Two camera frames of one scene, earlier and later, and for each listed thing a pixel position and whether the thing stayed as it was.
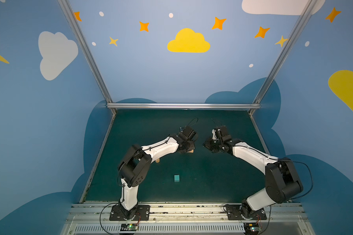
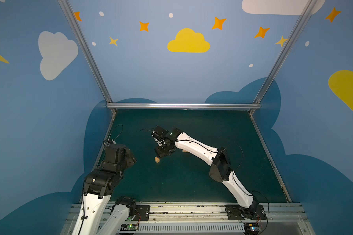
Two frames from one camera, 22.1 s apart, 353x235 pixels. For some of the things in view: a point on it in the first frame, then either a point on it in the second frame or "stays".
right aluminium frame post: x=305 y=17 stays
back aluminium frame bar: x=183 y=106 stays
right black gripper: x=213 y=144 → x=161 y=146
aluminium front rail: x=285 y=219 stays
